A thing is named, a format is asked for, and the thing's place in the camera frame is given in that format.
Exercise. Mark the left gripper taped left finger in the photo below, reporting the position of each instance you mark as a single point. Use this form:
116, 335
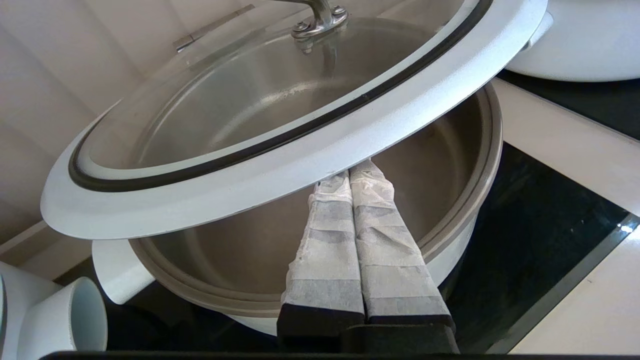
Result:
325, 260

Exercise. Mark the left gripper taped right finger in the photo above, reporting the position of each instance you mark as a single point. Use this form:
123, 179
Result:
390, 260

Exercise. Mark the small glass lid white rim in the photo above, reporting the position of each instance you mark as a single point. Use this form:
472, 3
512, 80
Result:
250, 187

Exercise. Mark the deep white pot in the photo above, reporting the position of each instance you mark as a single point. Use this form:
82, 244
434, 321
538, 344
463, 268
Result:
240, 245

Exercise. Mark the wide white pot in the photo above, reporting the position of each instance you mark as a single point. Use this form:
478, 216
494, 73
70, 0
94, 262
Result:
575, 45
55, 320

